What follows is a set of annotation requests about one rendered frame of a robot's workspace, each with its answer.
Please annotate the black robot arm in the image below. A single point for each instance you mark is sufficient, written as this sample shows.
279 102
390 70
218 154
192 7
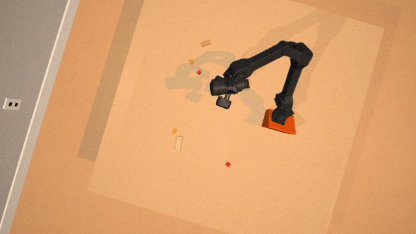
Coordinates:
241 69

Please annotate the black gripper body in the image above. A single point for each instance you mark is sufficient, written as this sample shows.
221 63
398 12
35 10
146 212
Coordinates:
225 102

